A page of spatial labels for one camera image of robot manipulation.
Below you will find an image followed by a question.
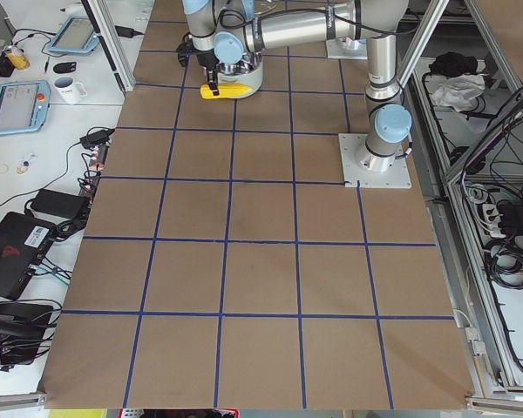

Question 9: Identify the yellow corn cob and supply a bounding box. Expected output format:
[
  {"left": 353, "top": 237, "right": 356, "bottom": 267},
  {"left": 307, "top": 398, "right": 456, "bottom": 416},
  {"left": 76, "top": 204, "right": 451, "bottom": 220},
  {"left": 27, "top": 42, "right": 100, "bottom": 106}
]
[{"left": 200, "top": 84, "right": 255, "bottom": 99}]

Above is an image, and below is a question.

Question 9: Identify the white cloth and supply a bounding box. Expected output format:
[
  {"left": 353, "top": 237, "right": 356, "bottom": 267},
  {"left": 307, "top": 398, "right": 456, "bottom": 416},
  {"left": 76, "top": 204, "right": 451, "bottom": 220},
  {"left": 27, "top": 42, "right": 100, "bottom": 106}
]
[{"left": 431, "top": 74, "right": 486, "bottom": 112}]

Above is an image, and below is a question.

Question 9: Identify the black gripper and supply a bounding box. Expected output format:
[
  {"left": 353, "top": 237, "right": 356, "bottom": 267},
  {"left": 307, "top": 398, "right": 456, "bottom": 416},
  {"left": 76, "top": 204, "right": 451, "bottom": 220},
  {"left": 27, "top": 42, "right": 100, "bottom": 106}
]
[{"left": 176, "top": 41, "right": 220, "bottom": 97}]

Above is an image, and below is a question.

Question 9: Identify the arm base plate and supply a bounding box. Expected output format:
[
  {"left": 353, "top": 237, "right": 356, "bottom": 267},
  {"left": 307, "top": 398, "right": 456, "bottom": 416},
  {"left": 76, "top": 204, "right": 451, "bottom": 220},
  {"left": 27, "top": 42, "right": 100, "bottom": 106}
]
[
  {"left": 338, "top": 133, "right": 412, "bottom": 189},
  {"left": 326, "top": 37, "right": 367, "bottom": 60}
]

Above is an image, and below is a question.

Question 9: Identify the black power brick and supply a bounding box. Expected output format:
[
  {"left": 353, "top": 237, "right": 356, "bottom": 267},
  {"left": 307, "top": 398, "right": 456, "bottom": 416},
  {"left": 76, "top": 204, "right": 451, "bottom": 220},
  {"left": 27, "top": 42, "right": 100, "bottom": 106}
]
[{"left": 30, "top": 189, "right": 88, "bottom": 219}]

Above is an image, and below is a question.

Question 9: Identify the blue teach pendant near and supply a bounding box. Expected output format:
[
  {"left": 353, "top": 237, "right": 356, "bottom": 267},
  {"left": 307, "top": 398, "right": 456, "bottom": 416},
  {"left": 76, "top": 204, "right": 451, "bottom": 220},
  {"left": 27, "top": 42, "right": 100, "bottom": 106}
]
[{"left": 0, "top": 80, "right": 51, "bottom": 136}]

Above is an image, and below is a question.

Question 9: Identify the black laptop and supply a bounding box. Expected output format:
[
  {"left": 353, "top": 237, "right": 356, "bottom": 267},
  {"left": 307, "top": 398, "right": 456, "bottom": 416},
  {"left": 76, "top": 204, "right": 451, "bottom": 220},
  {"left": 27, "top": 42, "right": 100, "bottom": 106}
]
[{"left": 0, "top": 212, "right": 56, "bottom": 300}]

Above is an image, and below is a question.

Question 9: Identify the blue teach pendant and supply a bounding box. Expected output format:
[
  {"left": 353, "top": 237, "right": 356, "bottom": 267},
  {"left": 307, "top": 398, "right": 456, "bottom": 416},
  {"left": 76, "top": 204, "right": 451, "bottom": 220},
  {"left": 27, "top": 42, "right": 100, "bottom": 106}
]
[
  {"left": 0, "top": 80, "right": 51, "bottom": 136},
  {"left": 47, "top": 17, "right": 99, "bottom": 54}
]

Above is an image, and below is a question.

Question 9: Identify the blue teach pendant far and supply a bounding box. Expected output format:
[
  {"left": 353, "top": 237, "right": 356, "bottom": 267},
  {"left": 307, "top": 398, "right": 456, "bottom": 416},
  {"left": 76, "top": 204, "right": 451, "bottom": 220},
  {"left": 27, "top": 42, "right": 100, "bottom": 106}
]
[{"left": 47, "top": 17, "right": 99, "bottom": 54}]

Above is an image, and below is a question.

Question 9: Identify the white mug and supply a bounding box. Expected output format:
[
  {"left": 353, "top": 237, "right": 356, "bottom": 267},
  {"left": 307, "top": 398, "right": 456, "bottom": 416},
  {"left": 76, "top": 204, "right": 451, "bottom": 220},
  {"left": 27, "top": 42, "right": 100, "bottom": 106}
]
[{"left": 54, "top": 76, "right": 87, "bottom": 105}]

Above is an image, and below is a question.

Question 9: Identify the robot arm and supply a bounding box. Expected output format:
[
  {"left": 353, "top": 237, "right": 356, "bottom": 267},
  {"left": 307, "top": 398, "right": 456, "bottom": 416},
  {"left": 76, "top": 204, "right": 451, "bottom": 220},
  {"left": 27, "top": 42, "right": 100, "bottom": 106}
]
[
  {"left": 236, "top": 1, "right": 409, "bottom": 172},
  {"left": 177, "top": 1, "right": 263, "bottom": 99}
]

